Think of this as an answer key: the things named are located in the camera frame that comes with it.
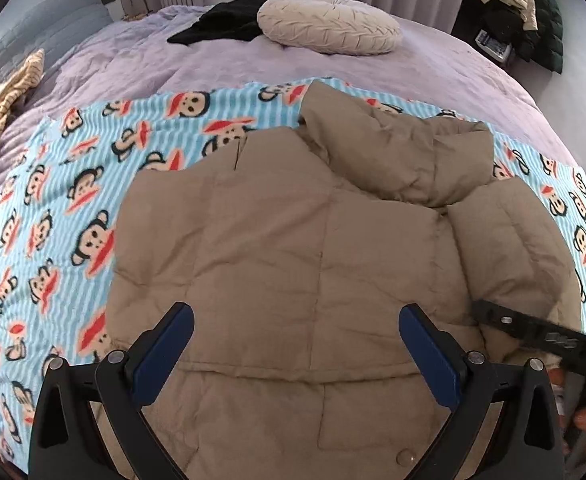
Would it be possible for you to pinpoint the black cloth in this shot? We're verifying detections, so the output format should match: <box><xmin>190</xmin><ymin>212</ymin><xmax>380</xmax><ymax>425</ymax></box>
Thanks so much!
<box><xmin>167</xmin><ymin>0</ymin><xmax>285</xmax><ymax>46</ymax></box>

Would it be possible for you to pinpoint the purple bed cover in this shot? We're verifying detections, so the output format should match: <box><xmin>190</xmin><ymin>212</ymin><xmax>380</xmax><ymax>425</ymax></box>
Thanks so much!
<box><xmin>0</xmin><ymin>2</ymin><xmax>581</xmax><ymax>206</ymax></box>

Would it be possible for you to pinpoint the dark green hanging coat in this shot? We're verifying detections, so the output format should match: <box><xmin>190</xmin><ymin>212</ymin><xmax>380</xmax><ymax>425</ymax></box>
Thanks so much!
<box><xmin>516</xmin><ymin>0</ymin><xmax>565</xmax><ymax>75</ymax></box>

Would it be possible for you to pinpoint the monkey printed striped blanket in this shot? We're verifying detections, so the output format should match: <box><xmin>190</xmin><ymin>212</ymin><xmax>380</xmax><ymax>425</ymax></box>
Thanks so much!
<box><xmin>0</xmin><ymin>76</ymin><xmax>586</xmax><ymax>476</ymax></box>

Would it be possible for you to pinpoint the yellow striped cloth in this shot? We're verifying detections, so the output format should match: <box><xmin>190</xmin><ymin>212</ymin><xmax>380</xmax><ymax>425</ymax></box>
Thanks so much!
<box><xmin>0</xmin><ymin>49</ymin><xmax>46</xmax><ymax>241</ymax></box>

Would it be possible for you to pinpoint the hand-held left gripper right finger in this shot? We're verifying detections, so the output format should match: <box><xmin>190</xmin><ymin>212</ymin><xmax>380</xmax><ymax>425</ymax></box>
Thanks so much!
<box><xmin>398</xmin><ymin>302</ymin><xmax>568</xmax><ymax>480</ymax></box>

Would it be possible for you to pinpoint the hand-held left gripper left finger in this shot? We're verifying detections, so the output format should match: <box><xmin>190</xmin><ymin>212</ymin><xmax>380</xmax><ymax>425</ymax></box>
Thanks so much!
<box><xmin>29</xmin><ymin>301</ymin><xmax>196</xmax><ymax>480</ymax></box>

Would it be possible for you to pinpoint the tan puffer jacket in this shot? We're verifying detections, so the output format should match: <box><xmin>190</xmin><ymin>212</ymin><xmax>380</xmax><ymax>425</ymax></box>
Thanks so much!
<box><xmin>90</xmin><ymin>80</ymin><xmax>586</xmax><ymax>480</ymax></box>

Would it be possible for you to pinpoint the small grey device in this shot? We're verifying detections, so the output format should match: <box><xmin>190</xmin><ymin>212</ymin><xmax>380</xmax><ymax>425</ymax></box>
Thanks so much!
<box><xmin>473</xmin><ymin>29</ymin><xmax>514</xmax><ymax>62</ymax></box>

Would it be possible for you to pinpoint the round cream pillow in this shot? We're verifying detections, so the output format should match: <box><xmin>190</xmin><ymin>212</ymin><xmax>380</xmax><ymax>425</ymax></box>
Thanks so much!
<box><xmin>257</xmin><ymin>0</ymin><xmax>404</xmax><ymax>56</ymax></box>

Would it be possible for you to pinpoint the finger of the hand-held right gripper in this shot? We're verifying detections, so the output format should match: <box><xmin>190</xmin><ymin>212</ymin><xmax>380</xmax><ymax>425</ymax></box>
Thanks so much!
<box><xmin>473</xmin><ymin>300</ymin><xmax>586</xmax><ymax>377</ymax></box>

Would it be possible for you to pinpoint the grey padded headboard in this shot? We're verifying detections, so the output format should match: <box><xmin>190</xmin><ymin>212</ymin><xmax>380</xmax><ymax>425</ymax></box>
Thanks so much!
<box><xmin>0</xmin><ymin>0</ymin><xmax>114</xmax><ymax>101</ymax></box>

